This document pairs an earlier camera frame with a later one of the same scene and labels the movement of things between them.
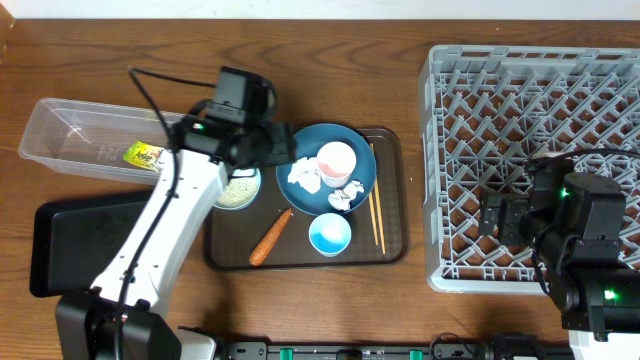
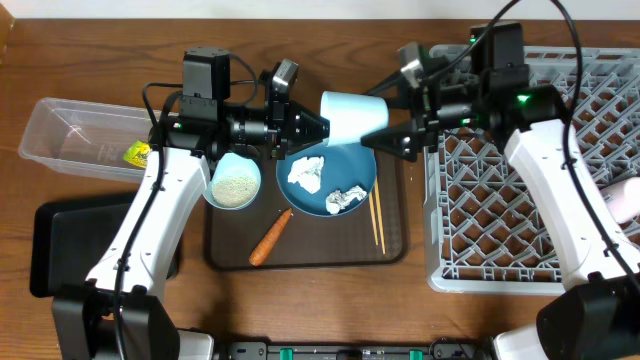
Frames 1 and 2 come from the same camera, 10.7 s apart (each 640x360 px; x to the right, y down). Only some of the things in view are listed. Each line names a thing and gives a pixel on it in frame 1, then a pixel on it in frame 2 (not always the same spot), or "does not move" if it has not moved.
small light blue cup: x=330 y=234 -> x=351 y=116
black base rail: x=451 y=346 does not move
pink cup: x=336 y=160 -> x=622 y=198
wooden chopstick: x=373 y=218 does not move
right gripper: x=515 y=208 -> x=424 y=118
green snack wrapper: x=143 y=155 does not move
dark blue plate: x=308 y=142 does not move
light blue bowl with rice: x=240 y=191 does not move
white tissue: x=305 y=172 does not move
